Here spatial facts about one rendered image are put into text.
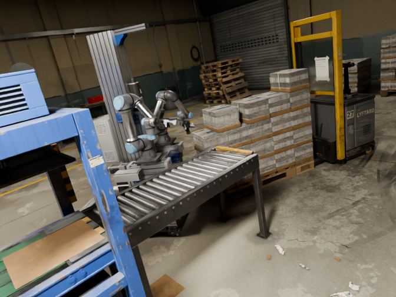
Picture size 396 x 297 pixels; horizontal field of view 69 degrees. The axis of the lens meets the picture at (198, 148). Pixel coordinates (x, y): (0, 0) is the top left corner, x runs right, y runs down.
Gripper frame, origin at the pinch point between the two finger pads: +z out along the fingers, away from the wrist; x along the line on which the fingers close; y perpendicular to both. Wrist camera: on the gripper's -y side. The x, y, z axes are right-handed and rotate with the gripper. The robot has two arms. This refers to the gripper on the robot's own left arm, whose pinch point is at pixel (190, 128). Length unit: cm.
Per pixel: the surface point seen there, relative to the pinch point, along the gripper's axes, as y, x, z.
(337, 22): 88, 169, 66
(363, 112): -25, 211, 63
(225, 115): 15, 27, 45
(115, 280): -15, -120, 191
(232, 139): -14, 31, 45
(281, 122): -12, 98, 46
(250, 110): 13, 58, 45
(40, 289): -6, -152, 188
